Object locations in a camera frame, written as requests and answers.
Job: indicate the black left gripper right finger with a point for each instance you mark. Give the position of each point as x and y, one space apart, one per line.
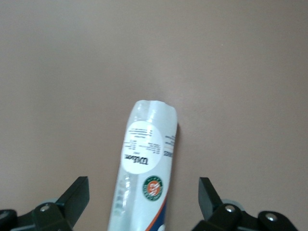
216 214

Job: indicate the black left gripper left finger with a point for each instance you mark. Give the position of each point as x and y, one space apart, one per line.
69 207

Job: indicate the white Wilson tennis ball can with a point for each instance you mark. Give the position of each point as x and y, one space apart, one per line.
144 149

